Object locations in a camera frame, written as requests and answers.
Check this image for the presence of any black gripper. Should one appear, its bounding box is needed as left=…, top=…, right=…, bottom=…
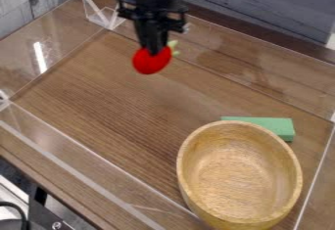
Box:
left=116, top=0, right=188, bottom=56

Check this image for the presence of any oval wooden bowl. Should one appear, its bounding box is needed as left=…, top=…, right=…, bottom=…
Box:
left=176, top=120, right=303, bottom=230

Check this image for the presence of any clear acrylic corner bracket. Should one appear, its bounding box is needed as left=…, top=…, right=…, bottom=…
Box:
left=83, top=0, right=126, bottom=30

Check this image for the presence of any red plush strawberry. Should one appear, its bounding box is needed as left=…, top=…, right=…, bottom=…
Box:
left=132, top=40, right=179, bottom=74

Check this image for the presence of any clear acrylic front wall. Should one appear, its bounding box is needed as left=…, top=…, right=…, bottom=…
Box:
left=0, top=90, right=208, bottom=230

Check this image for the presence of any black metal table bracket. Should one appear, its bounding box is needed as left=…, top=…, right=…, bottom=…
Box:
left=28, top=187, right=75, bottom=230

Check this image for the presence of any black cable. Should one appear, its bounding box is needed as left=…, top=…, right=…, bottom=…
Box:
left=0, top=201, right=32, bottom=230

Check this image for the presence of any green foam block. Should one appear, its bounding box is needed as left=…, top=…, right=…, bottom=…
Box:
left=222, top=116, right=296, bottom=142

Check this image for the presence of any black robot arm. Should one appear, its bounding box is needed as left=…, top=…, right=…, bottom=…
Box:
left=116, top=0, right=188, bottom=56

